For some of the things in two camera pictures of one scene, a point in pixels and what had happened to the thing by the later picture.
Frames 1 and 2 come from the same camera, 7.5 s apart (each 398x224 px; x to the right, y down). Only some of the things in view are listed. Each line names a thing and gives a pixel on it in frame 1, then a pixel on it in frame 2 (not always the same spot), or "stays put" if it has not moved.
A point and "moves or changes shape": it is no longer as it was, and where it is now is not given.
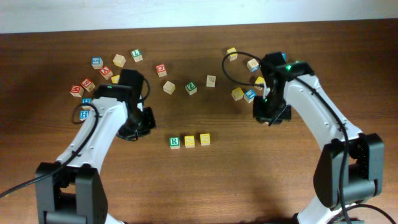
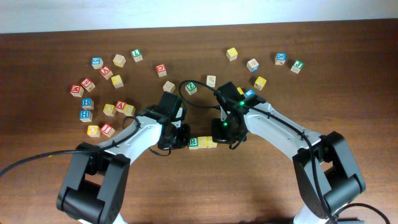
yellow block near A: (115, 79) stays put
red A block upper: (106, 72) stays put
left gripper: (150, 124) → (185, 129)
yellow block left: (169, 87) stays put
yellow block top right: (233, 56) stays put
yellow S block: (204, 139) → (210, 143)
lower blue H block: (84, 114) stays put
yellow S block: (189, 141) → (202, 142)
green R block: (174, 142) moves or changes shape
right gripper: (261, 115) → (217, 134)
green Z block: (191, 88) stays put
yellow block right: (259, 81) stays put
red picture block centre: (161, 70) stays put
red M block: (76, 90) stays put
